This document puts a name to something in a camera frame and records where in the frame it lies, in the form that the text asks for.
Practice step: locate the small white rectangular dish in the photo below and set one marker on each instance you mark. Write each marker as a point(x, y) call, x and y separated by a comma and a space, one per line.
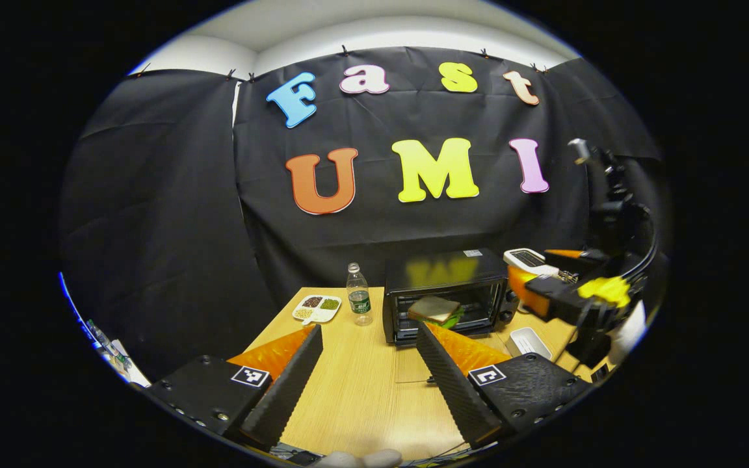
point(529, 341)

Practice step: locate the white toaster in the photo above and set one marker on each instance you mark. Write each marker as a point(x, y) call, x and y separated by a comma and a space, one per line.
point(530, 260)

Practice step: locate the toast sandwich with lettuce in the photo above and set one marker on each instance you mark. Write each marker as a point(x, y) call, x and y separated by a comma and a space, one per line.
point(433, 309)

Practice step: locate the black electric oven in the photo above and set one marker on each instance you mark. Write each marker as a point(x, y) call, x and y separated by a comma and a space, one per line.
point(439, 273)

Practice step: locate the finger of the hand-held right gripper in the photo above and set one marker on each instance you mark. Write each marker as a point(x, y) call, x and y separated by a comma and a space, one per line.
point(553, 296)
point(582, 260)

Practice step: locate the blurred colourful objects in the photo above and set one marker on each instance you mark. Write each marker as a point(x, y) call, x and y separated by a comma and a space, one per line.
point(111, 348)

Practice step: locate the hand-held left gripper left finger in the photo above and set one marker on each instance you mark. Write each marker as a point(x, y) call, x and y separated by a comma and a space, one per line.
point(283, 390)

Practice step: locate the clear plastic water bottle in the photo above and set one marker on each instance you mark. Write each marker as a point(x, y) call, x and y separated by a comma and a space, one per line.
point(360, 302)

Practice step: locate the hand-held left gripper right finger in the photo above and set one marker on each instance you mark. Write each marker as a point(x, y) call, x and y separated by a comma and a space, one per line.
point(452, 390)

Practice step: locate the black backdrop cloth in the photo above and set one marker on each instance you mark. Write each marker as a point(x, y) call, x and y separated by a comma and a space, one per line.
point(153, 195)

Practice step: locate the white divided plate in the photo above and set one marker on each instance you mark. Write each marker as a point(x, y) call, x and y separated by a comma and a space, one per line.
point(316, 309)

